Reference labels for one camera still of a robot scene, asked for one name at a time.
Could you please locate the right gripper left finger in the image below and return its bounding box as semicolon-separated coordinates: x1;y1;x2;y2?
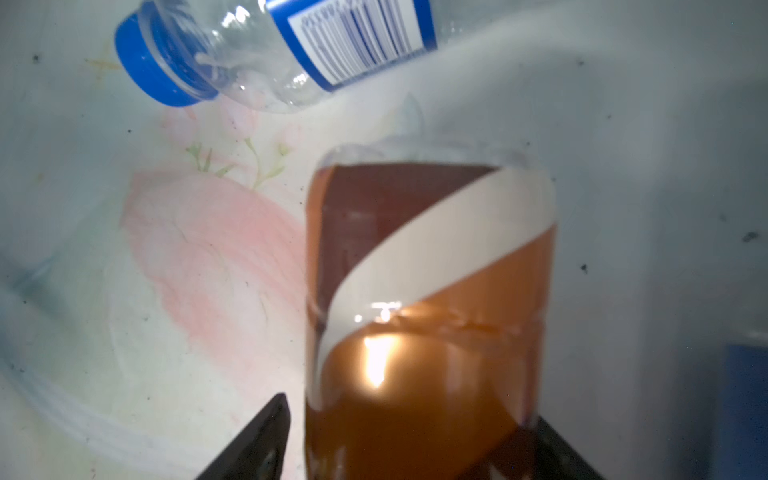
196;393;291;480

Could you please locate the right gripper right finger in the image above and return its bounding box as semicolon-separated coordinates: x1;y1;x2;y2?
533;417;604;480

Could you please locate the amber small bottle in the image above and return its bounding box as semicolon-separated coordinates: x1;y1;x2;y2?
304;138;557;479

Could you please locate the blue label water bottle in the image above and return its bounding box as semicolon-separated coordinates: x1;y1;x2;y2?
114;1;458;113

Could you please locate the blue red label bottle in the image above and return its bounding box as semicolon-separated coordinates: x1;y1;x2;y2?
711;345;767;480

